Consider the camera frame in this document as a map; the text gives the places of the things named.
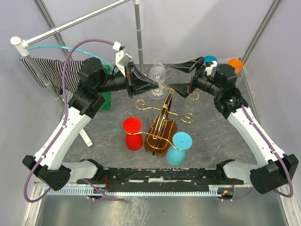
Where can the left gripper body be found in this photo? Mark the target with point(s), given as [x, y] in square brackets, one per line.
[128, 80]

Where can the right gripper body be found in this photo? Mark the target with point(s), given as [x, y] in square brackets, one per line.
[199, 72]

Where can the blue wine glass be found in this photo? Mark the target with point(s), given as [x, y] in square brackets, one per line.
[176, 154]
[209, 58]

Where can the clear wine glass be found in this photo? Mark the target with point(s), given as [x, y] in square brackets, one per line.
[158, 74]
[239, 78]

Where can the orange plastic wine glass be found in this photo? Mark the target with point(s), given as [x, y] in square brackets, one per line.
[237, 64]

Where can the red plastic wine glass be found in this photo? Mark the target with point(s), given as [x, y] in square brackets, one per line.
[133, 140]

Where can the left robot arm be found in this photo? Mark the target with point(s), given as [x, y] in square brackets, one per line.
[47, 164]

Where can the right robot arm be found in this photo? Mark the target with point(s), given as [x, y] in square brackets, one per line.
[274, 169]

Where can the white clothes rack stand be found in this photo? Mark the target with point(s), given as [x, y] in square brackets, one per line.
[28, 113]

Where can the green plastic hanger piece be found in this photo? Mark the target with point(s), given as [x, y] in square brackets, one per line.
[107, 96]

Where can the striped cloth on hanger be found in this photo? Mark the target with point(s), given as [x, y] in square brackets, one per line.
[53, 70]

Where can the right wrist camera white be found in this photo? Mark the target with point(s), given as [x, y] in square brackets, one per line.
[210, 68]

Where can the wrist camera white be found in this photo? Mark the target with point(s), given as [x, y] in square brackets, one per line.
[122, 57]
[210, 68]

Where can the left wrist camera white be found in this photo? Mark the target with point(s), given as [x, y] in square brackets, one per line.
[122, 57]

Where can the gold wire glass rack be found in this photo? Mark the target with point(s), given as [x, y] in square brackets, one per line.
[159, 138]

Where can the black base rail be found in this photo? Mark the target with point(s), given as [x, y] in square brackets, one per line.
[162, 179]

